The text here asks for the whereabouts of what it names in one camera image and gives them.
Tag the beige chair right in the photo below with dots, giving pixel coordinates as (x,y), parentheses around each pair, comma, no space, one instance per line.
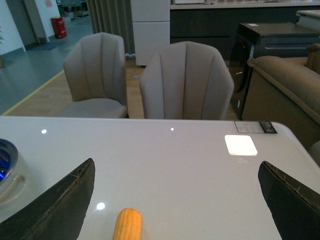
(186,81)

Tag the tan sofa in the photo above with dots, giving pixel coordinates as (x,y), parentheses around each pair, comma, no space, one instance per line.
(286,90)

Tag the black washing machine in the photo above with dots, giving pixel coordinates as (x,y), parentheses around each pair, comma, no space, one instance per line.
(254,40)

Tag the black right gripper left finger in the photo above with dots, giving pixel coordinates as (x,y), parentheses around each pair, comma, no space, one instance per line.
(58,213)

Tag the cream steel-rimmed pot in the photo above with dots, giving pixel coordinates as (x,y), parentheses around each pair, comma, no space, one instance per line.
(18,183)

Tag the beige chair left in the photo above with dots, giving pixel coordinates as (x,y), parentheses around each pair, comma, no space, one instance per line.
(95,71)

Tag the white tall cabinet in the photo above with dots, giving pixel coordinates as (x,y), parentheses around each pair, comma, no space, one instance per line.
(151,27)

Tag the dark kitchen counter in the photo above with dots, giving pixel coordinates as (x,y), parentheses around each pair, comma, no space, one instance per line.
(217,27)

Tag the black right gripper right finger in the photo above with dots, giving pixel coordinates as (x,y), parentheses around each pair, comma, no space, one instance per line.
(295,208)

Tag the table label sticker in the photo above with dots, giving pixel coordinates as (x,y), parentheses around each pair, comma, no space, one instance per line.
(265,127)

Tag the grey curtain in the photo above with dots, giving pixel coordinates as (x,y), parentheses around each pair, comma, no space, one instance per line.
(113,17)

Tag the red bin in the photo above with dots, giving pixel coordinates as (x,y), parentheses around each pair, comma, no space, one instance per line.
(58,27)

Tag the yellow corn cob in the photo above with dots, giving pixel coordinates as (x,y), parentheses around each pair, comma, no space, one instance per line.
(128,225)

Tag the beige chair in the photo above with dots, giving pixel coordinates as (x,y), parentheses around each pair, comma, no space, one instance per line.
(95,71)
(186,81)

